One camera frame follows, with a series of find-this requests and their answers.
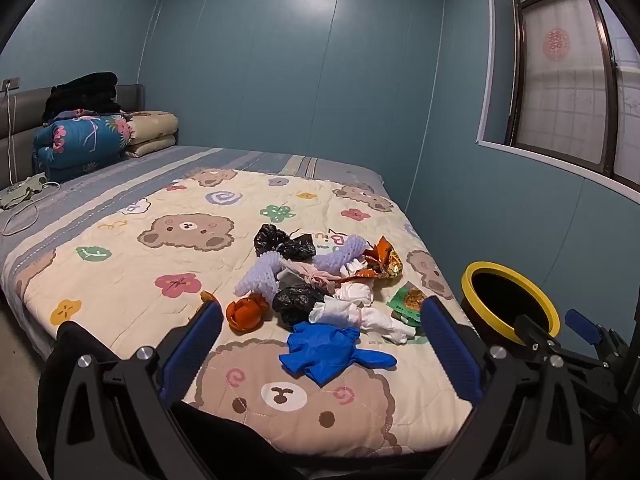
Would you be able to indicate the purple foam fruit net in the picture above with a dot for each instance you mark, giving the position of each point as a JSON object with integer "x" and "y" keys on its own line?
{"x": 345, "y": 252}
{"x": 260, "y": 275}

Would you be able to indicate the orange peel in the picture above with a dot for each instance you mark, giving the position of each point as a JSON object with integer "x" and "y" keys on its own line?
{"x": 245, "y": 312}

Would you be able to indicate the black plastic bag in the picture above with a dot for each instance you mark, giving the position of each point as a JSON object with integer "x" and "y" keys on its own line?
{"x": 272, "y": 240}
{"x": 295, "y": 302}

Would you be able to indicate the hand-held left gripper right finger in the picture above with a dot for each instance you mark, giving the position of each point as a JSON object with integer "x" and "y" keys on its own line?
{"x": 452, "y": 355}

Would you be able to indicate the wall outlet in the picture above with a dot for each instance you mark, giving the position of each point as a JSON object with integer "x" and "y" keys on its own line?
{"x": 11, "y": 83}

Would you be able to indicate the beige folded quilt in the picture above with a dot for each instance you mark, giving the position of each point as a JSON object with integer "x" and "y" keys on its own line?
{"x": 150, "y": 132}

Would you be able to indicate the green snack packet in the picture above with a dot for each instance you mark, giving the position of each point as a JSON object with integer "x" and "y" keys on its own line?
{"x": 407, "y": 302}

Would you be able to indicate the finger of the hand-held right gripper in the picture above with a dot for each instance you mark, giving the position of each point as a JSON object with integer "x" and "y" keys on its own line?
{"x": 530, "y": 330}
{"x": 582, "y": 322}

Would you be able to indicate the pink wrapper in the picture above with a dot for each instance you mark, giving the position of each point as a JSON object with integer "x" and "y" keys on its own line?
{"x": 312, "y": 272}

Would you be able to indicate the blue rubber glove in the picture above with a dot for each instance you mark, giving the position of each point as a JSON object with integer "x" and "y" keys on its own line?
{"x": 325, "y": 355}

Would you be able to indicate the black bin with yellow rim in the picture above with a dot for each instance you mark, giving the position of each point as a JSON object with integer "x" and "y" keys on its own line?
{"x": 505, "y": 300}

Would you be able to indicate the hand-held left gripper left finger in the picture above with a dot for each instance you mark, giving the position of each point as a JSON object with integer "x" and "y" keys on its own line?
{"x": 192, "y": 355}

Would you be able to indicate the black folded clothes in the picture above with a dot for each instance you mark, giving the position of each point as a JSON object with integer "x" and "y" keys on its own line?
{"x": 85, "y": 92}

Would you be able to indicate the window with frosted panes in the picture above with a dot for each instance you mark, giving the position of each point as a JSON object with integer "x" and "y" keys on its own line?
{"x": 560, "y": 60}

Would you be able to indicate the orange snack wrapper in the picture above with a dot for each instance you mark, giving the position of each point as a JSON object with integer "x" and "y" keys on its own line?
{"x": 382, "y": 252}

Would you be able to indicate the grey padded headboard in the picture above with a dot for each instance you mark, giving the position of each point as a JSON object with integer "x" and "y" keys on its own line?
{"x": 20, "y": 110}

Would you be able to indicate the blue floral folded quilt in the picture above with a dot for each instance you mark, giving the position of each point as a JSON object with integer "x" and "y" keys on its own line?
{"x": 80, "y": 140}

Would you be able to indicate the bear print blanket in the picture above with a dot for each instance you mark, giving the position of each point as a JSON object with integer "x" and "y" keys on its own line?
{"x": 125, "y": 280}

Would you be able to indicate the pale power strip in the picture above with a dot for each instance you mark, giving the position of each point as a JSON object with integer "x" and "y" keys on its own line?
{"x": 22, "y": 190}

